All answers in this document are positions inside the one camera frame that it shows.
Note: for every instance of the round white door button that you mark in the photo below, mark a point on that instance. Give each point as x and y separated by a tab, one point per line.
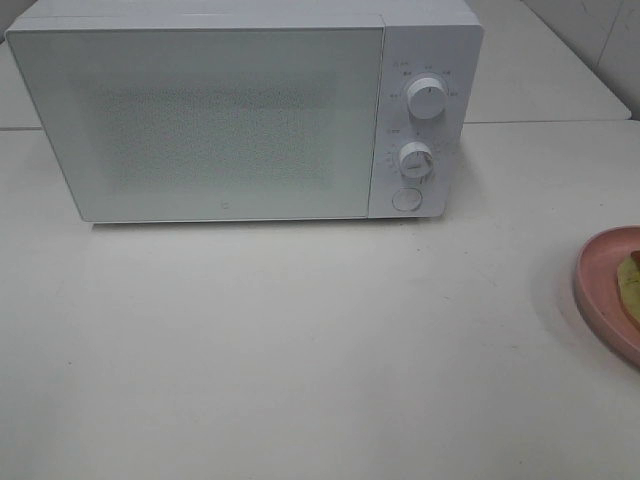
407	199

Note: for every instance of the white microwave door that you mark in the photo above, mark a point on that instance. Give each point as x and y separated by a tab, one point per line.
163	126

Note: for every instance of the pink plate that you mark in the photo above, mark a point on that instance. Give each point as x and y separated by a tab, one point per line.
597	294

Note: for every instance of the sandwich with cheese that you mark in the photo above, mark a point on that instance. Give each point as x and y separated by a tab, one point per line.
628	279

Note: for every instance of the lower white microwave knob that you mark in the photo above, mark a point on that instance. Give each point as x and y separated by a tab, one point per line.
415	160

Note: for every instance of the white microwave knob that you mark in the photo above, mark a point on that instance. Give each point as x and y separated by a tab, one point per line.
415	160
426	96

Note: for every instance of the upper white microwave knob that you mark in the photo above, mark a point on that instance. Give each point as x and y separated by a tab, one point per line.
426	96

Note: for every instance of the white microwave oven body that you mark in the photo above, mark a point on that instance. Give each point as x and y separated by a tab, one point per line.
419	37

